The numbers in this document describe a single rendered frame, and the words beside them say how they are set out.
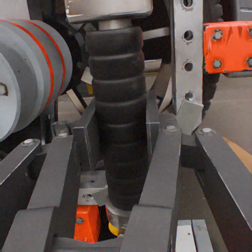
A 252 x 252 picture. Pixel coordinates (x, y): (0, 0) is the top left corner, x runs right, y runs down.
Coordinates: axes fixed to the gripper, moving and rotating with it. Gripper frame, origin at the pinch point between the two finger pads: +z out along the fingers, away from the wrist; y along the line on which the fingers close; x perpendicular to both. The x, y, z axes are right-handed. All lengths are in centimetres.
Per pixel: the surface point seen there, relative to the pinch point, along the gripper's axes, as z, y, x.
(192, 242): 55, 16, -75
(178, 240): 56, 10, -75
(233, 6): 46, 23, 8
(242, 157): 127, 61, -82
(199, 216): 77, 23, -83
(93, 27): 52, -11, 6
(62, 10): 56, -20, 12
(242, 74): 46, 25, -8
